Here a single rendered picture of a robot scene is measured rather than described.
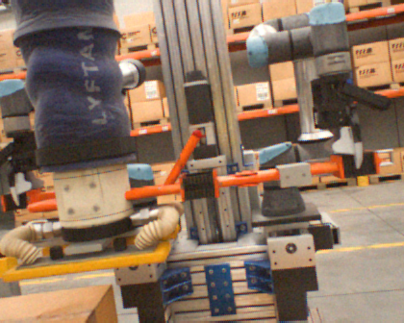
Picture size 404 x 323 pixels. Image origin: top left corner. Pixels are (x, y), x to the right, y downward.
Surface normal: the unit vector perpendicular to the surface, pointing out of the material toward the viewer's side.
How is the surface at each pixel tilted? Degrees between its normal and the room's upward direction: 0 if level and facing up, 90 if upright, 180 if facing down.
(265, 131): 90
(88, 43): 107
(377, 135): 90
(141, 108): 87
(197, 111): 90
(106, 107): 74
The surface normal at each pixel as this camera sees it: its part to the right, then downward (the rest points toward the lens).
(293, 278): -0.13, 0.07
